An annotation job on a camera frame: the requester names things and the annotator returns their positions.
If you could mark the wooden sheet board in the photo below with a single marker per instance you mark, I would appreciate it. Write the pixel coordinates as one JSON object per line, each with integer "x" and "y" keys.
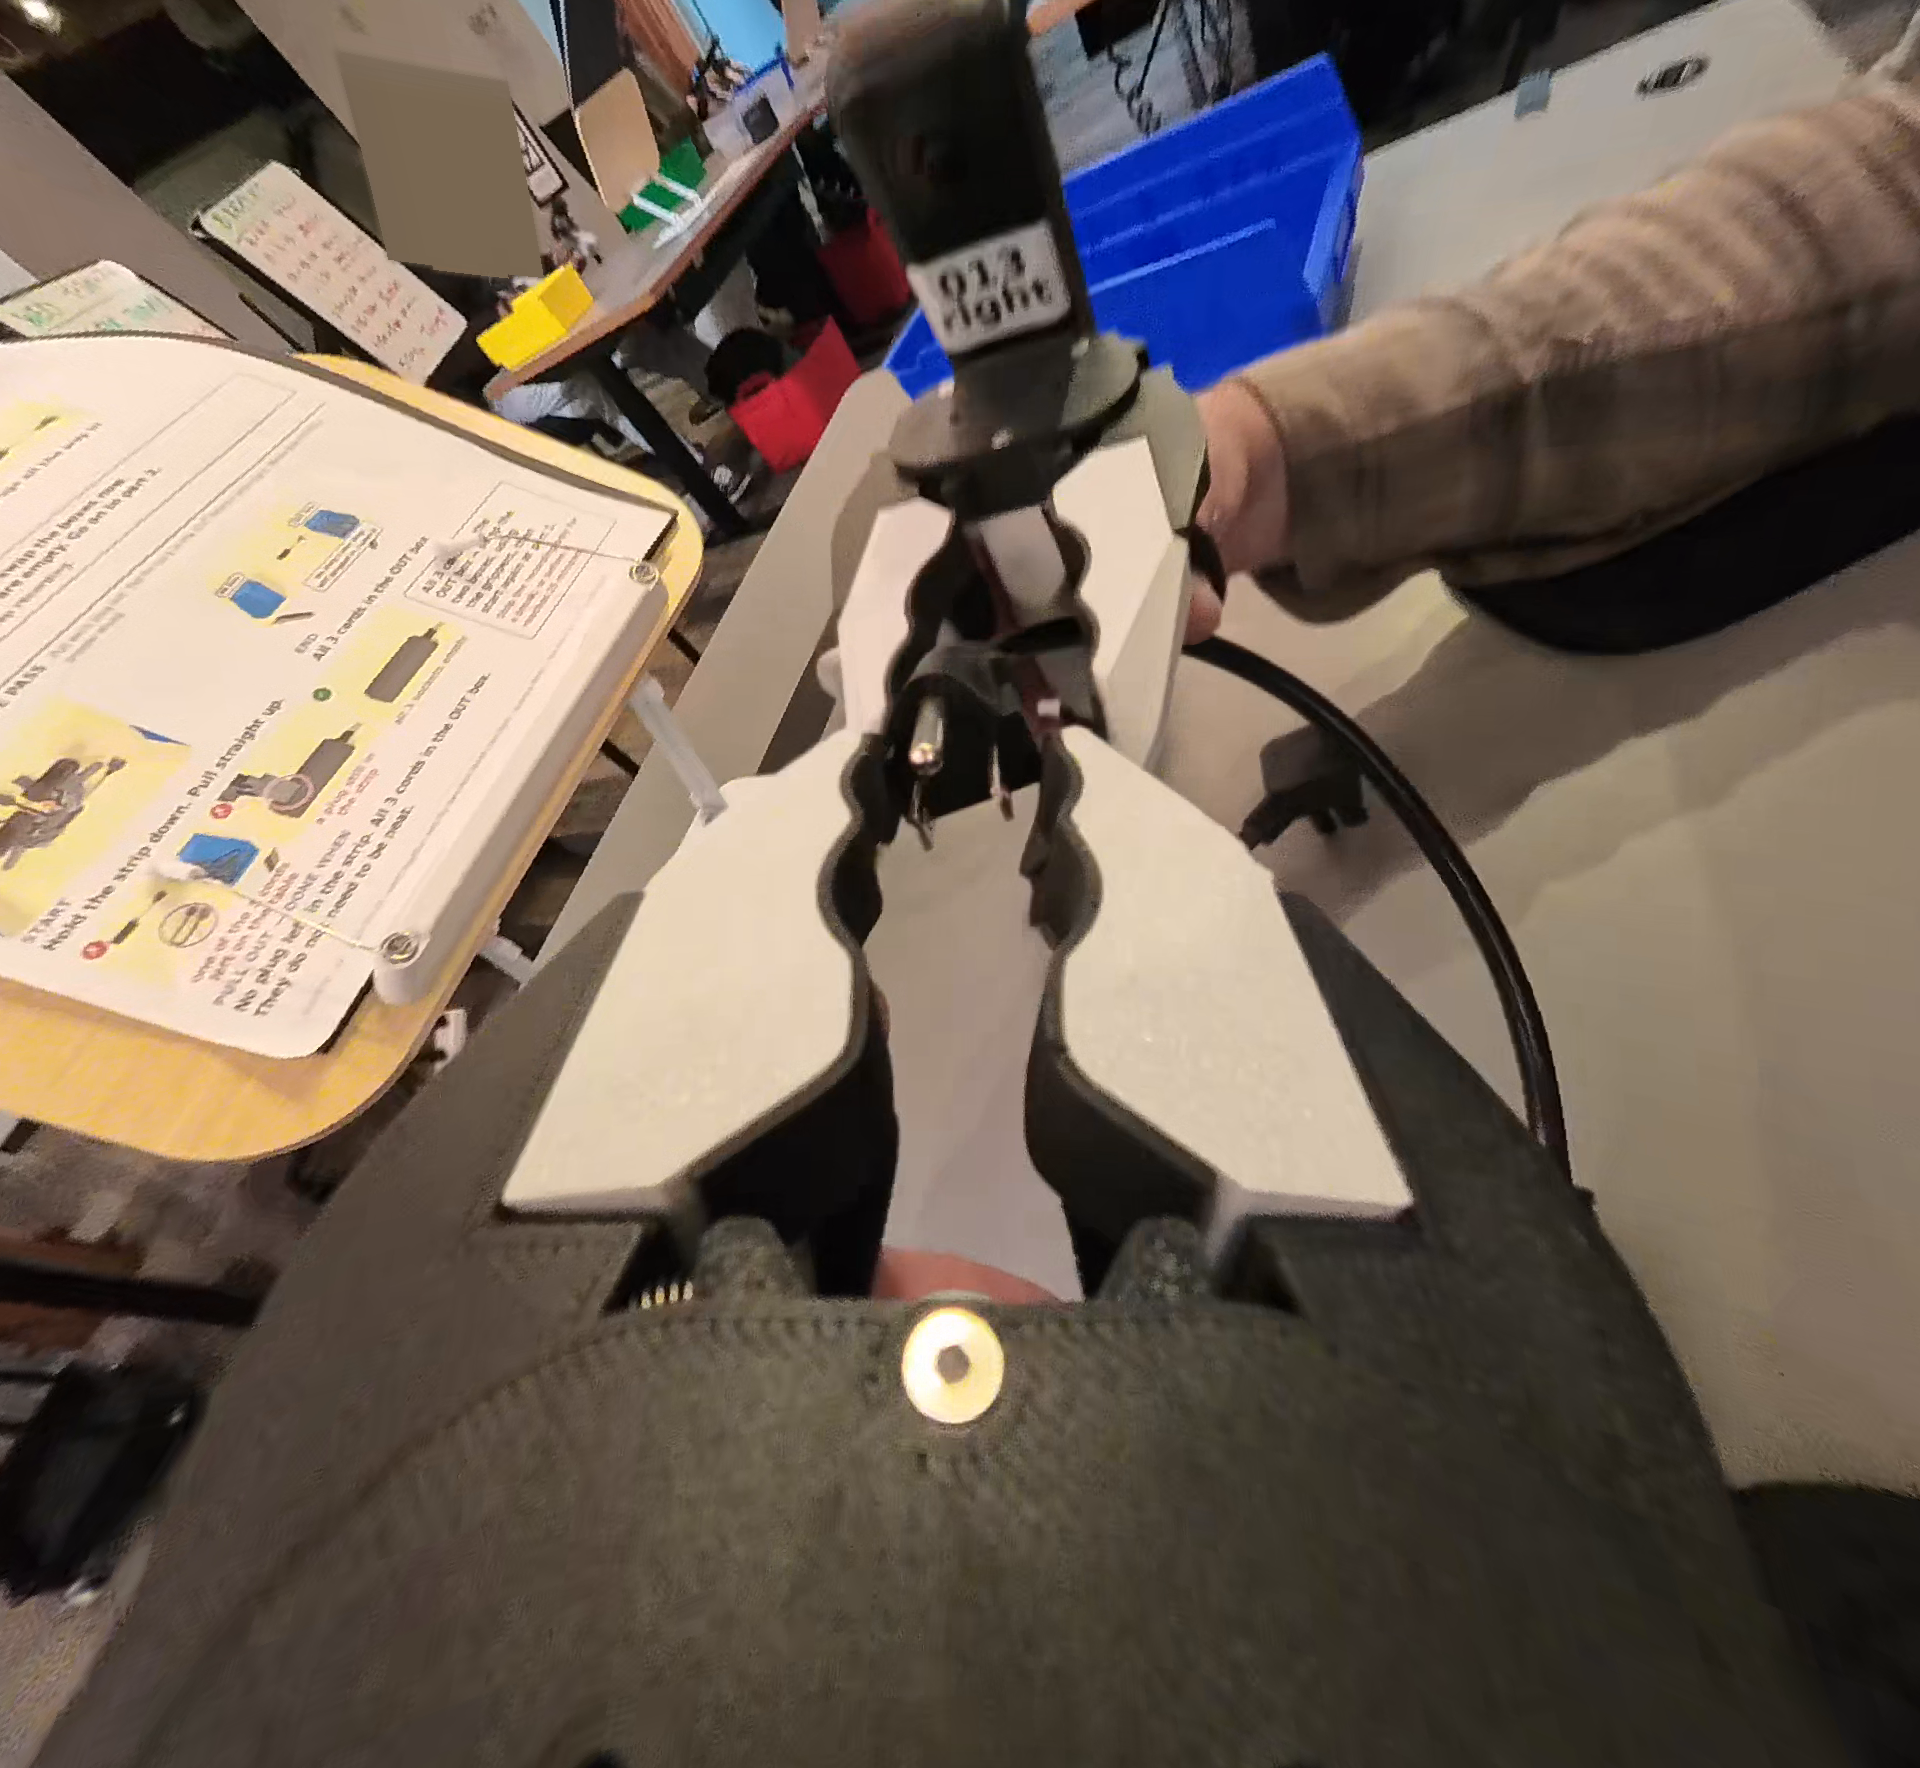
{"x": 151, "y": 1101}

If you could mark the cardboard box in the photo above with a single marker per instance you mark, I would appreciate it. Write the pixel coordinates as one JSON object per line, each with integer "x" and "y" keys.
{"x": 614, "y": 141}

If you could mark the handwritten whiteboard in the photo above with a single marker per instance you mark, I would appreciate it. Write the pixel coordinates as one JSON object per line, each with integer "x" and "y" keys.
{"x": 331, "y": 268}

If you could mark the black monitor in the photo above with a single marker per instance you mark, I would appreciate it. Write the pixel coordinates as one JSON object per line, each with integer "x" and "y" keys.
{"x": 585, "y": 21}

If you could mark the person's right hand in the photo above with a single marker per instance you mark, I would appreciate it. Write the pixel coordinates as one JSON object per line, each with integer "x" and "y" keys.
{"x": 1244, "y": 493}

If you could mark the green plastic bin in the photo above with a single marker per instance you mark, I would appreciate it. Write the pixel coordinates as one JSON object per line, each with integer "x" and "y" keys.
{"x": 661, "y": 193}

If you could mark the white sheet holder bar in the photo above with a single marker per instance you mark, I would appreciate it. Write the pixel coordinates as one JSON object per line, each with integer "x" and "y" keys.
{"x": 524, "y": 809}

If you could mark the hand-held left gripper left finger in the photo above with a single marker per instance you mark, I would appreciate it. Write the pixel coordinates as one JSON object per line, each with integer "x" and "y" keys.
{"x": 705, "y": 1032}

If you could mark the printed instruction sheet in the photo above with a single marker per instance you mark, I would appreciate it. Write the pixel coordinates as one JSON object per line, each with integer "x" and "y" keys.
{"x": 224, "y": 688}

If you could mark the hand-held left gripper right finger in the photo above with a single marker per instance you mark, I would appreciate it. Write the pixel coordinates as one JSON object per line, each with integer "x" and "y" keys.
{"x": 1214, "y": 1032}

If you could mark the person's right forearm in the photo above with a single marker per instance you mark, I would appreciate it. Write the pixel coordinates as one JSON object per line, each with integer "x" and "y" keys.
{"x": 1574, "y": 373}

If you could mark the blue plastic bin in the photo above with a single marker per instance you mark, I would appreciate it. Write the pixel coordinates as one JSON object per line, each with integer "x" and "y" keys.
{"x": 1214, "y": 222}

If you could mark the white folding table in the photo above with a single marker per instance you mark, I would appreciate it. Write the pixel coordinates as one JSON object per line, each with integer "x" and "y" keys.
{"x": 1500, "y": 193}

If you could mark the yellow plastic bin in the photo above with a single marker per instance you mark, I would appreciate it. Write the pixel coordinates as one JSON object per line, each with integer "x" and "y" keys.
{"x": 532, "y": 321}

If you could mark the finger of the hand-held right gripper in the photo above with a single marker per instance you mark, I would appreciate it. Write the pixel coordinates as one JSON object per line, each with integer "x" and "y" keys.
{"x": 1140, "y": 598}
{"x": 858, "y": 658}

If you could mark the red bag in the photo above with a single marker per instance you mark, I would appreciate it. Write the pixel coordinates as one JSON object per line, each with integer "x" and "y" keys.
{"x": 795, "y": 411}

